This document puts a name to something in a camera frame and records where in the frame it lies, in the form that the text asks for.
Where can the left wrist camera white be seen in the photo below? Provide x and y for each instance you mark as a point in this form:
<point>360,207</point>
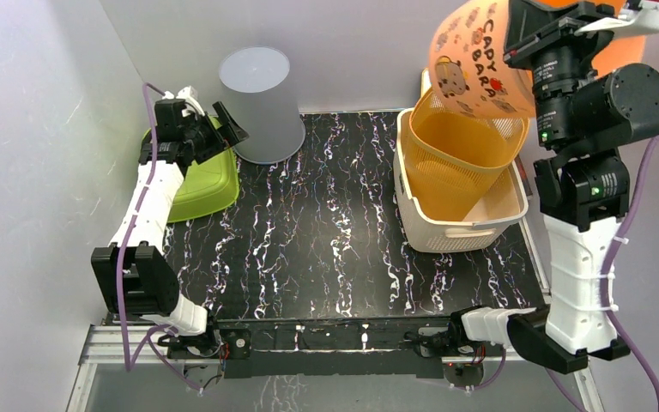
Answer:
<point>189,95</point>

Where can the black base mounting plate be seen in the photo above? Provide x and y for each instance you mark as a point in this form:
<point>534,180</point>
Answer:
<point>418,346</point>

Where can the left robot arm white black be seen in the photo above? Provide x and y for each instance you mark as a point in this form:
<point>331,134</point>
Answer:
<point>132,272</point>

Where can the cream perforated laundry basket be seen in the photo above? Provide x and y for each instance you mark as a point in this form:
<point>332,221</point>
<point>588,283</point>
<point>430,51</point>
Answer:
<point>504,205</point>

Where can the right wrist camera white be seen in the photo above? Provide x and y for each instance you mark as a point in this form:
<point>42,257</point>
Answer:
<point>638,18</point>

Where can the green plastic tub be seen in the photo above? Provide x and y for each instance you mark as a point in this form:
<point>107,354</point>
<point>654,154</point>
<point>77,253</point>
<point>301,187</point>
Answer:
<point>206,188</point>

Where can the grey plastic bucket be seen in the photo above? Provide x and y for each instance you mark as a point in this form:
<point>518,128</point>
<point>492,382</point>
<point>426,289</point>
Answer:
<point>260,95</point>

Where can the orange plastic bucket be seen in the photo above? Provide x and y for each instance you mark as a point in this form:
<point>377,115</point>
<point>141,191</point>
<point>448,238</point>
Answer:
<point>467,70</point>

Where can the yellow slatted plastic basket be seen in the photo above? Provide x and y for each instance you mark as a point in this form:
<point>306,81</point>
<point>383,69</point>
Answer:
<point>452,159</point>

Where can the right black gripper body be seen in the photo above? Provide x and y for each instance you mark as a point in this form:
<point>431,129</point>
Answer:
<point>554,52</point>

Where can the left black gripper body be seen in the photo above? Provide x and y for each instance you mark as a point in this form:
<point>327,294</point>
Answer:
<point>202,136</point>

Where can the aluminium frame rail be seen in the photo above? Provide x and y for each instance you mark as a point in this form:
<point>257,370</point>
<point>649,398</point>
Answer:
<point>520,341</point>

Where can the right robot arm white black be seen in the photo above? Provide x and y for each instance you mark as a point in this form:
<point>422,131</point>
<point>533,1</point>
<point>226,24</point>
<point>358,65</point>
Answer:
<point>584,187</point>

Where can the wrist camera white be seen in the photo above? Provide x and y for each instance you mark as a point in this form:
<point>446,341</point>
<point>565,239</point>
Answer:
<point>638,18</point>
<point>189,95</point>

